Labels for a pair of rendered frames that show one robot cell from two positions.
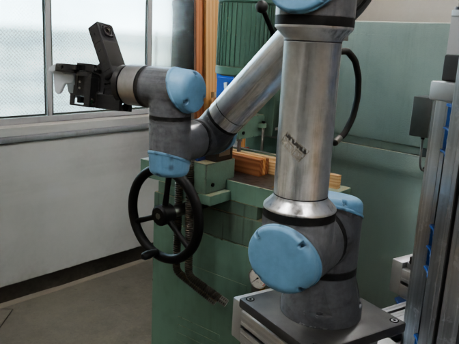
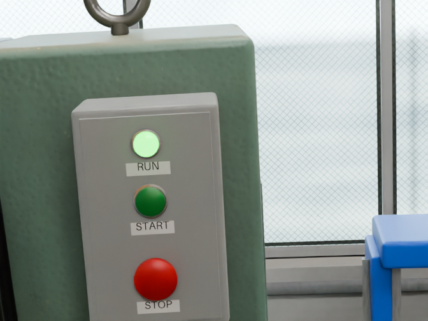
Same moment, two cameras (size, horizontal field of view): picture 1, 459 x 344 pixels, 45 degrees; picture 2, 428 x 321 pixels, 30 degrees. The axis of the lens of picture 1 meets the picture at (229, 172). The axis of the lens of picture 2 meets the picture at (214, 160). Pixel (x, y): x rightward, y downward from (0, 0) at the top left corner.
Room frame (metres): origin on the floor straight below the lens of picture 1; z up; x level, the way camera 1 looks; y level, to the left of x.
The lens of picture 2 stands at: (1.65, -0.81, 1.55)
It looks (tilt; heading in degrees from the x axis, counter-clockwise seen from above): 12 degrees down; 53
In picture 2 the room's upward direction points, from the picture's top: 3 degrees counter-clockwise
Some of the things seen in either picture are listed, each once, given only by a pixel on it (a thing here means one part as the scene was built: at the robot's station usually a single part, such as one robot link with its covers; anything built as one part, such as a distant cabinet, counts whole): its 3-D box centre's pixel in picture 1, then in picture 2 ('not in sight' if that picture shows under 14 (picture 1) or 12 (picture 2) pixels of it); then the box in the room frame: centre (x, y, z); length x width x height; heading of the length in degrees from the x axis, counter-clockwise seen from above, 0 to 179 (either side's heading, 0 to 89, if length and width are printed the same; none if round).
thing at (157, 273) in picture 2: not in sight; (155, 279); (1.93, -0.36, 1.36); 0.03 x 0.01 x 0.03; 143
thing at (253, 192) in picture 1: (219, 181); not in sight; (1.69, 0.03, 0.87); 0.61 x 0.30 x 0.06; 53
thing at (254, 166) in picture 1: (232, 162); not in sight; (1.73, -0.01, 0.93); 0.23 x 0.02 x 0.05; 53
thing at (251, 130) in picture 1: (244, 127); not in sight; (1.80, -0.04, 1.03); 0.14 x 0.07 x 0.09; 143
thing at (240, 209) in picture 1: (225, 193); not in sight; (1.74, 0.01, 0.82); 0.40 x 0.21 x 0.04; 53
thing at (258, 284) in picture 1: (261, 279); not in sight; (1.46, -0.10, 0.65); 0.06 x 0.04 x 0.08; 53
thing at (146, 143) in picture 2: not in sight; (146, 144); (1.94, -0.36, 1.46); 0.02 x 0.01 x 0.02; 143
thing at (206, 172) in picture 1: (202, 171); not in sight; (1.63, 0.08, 0.92); 0.15 x 0.13 x 0.09; 53
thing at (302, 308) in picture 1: (322, 285); not in sight; (0.97, -0.19, 0.87); 0.15 x 0.15 x 0.10
